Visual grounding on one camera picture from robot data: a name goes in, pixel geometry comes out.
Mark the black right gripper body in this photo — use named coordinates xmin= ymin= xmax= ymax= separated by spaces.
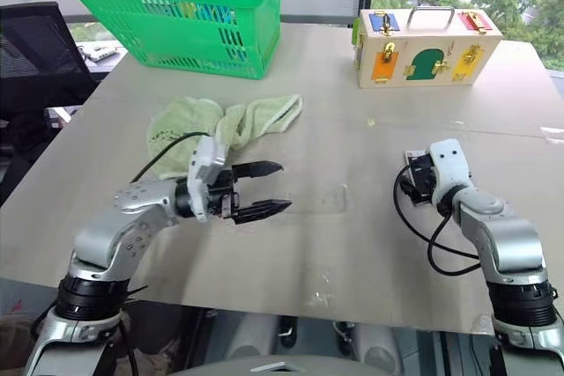
xmin=408 ymin=153 xmax=438 ymax=204

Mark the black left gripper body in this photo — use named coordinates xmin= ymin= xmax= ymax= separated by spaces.
xmin=205 ymin=166 xmax=242 ymax=220

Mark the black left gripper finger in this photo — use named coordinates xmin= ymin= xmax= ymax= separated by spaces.
xmin=229 ymin=200 xmax=294 ymax=225
xmin=231 ymin=159 xmax=284 ymax=179

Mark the white smartphone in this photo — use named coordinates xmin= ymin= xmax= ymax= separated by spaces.
xmin=403 ymin=149 xmax=437 ymax=209

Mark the light green towel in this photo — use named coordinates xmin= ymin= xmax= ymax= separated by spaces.
xmin=146 ymin=93 xmax=305 ymax=181

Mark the wooden latch lock box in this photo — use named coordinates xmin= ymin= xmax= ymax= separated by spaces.
xmin=350 ymin=5 xmax=504 ymax=91

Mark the green plastic shopping basket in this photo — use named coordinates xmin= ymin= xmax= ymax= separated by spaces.
xmin=49 ymin=0 xmax=293 ymax=82

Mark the silver rounded leg shape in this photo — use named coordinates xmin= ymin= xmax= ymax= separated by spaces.
xmin=351 ymin=321 xmax=403 ymax=375

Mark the white small device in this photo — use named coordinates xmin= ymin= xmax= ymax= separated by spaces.
xmin=77 ymin=42 xmax=117 ymax=63

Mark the black mesh office chair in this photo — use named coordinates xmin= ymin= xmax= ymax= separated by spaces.
xmin=0 ymin=1 xmax=101 ymax=208

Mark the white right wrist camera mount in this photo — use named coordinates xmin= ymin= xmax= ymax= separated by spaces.
xmin=428 ymin=137 xmax=473 ymax=206

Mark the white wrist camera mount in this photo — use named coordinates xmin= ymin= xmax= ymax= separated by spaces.
xmin=428 ymin=137 xmax=473 ymax=206
xmin=186 ymin=135 xmax=228 ymax=224

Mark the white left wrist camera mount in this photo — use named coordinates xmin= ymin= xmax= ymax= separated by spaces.
xmin=186 ymin=135 xmax=228 ymax=224

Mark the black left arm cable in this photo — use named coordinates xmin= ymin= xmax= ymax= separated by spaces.
xmin=129 ymin=130 xmax=213 ymax=184

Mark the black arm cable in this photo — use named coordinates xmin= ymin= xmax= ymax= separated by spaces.
xmin=129 ymin=130 xmax=213 ymax=184
xmin=392 ymin=164 xmax=482 ymax=274

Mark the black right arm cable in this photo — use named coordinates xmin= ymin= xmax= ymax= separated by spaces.
xmin=392 ymin=164 xmax=482 ymax=274

